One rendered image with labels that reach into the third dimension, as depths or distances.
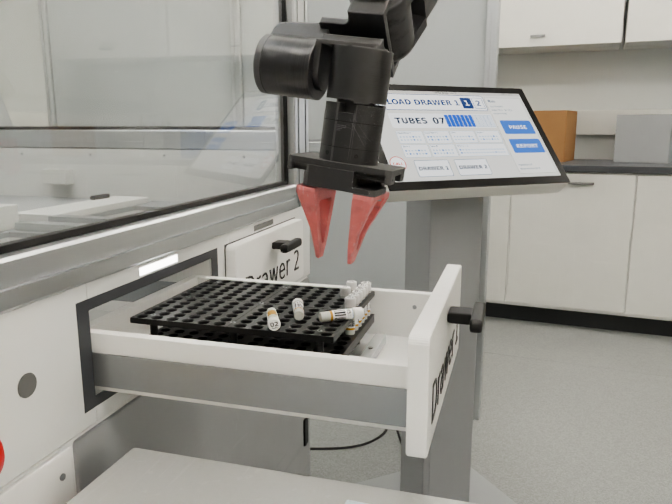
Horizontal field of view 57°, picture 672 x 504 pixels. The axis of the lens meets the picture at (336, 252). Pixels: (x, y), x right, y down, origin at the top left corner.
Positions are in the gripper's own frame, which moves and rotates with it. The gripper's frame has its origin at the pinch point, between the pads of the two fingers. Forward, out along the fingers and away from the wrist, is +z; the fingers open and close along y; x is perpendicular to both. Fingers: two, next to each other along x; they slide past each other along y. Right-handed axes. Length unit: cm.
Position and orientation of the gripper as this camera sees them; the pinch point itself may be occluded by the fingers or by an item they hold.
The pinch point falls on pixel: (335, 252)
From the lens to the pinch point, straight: 61.9
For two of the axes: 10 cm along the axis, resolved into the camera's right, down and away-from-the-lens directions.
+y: -9.4, -1.9, 2.8
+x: -3.1, 1.8, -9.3
